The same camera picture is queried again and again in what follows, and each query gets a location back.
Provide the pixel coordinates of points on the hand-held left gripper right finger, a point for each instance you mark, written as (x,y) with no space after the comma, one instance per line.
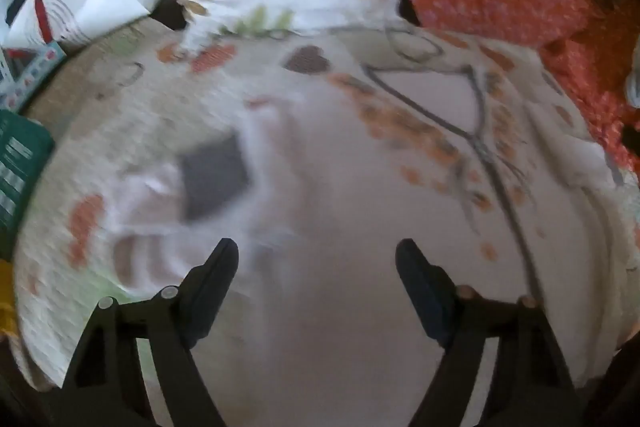
(425,302)

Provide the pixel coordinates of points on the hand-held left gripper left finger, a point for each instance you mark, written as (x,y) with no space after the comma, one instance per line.
(212,294)

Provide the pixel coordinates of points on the pale pink sweater grey hem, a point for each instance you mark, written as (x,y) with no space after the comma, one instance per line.
(350,217)

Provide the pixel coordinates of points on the small white garment grey patch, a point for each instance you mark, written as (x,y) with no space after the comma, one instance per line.
(212,179)

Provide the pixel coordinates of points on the beige patterned fleece blanket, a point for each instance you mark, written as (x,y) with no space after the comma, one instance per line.
(130,107)

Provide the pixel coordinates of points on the green box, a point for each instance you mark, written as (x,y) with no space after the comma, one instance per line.
(20,167)

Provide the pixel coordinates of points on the red floral bedsheet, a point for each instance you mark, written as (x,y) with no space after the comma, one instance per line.
(592,92)

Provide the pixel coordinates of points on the colourful printed box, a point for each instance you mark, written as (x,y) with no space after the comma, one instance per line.
(30,74)

